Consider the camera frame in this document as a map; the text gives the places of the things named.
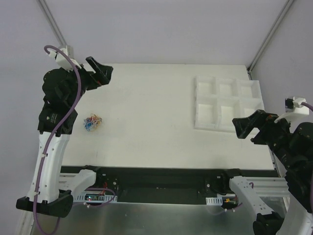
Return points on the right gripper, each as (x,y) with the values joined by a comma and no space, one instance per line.
(262,128)

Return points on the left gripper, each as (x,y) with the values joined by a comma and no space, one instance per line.
(90,78)

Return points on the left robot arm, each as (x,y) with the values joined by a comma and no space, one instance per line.
(56,122)

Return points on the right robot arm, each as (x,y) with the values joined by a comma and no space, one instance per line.
(295,152)

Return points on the white foam compartment tray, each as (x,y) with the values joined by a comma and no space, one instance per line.
(219,100)

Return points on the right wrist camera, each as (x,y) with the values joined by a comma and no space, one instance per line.
(294,109)

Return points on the aluminium front rail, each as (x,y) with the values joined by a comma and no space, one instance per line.
(270,186)

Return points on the right white cable duct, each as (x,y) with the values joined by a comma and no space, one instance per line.
(214,201)

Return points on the white cable duct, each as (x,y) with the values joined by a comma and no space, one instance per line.
(94,198)
(214,201)

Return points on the left aluminium frame post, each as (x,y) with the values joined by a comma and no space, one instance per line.
(52,22)

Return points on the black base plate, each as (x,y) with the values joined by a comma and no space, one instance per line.
(163,185)

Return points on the left white cable duct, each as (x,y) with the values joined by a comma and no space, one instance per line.
(94,198)

